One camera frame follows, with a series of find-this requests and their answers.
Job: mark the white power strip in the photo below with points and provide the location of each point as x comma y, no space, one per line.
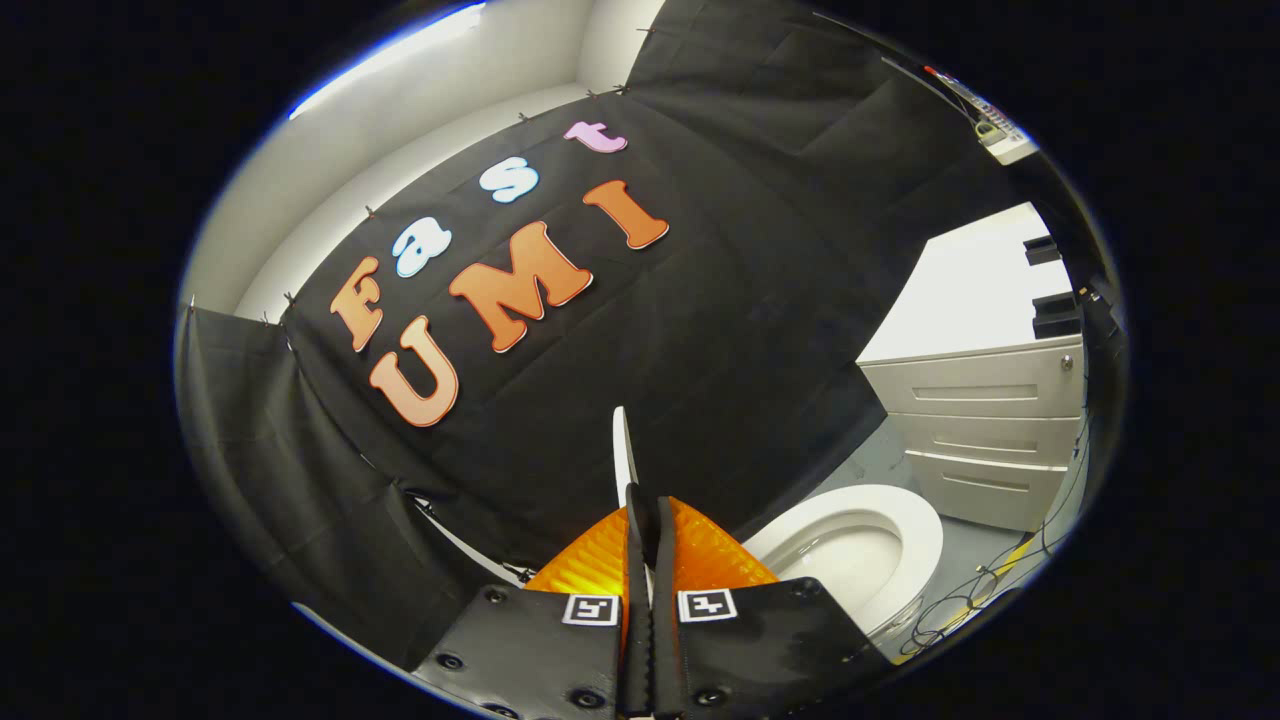
1000,135

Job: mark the white toilet seat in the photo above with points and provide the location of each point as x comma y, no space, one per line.
922,540

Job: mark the small black box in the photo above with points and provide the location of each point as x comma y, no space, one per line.
1042,250
1058,315

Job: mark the white drawer cabinet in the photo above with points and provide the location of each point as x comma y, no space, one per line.
980,300

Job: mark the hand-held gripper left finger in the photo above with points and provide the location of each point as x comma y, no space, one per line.
560,660

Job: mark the black backdrop cloth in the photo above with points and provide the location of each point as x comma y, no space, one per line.
700,350

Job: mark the yellow black floor tape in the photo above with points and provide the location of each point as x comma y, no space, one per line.
1020,555

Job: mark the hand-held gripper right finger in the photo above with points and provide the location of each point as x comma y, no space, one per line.
760,650

